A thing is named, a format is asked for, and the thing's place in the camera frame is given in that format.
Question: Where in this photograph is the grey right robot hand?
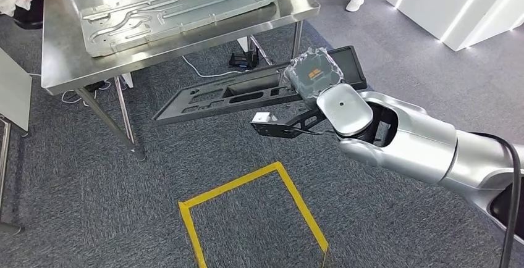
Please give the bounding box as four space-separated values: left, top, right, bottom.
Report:
283 47 345 103

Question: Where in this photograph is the stamped grey metal plate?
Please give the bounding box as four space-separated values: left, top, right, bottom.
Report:
80 0 277 58

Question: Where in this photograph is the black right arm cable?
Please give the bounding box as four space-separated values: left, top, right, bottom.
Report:
473 132 523 268

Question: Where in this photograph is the white looped cable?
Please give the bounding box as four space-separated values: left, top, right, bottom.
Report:
61 78 124 107

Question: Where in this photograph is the black plastic panel part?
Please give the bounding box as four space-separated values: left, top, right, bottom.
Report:
152 45 368 126

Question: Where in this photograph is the black box device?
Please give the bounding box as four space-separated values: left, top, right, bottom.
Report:
228 51 260 70

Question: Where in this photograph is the stainless steel workbench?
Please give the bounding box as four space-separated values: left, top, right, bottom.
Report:
41 0 321 162

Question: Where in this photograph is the grey table steel frame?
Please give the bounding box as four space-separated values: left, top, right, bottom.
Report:
0 47 33 237

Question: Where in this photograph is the white lit display plinth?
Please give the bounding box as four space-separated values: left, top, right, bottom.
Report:
386 0 524 52

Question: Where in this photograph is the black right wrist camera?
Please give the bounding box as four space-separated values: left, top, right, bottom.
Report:
250 111 328 140

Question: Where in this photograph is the white floor cable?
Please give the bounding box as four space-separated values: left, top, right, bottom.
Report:
182 55 242 79

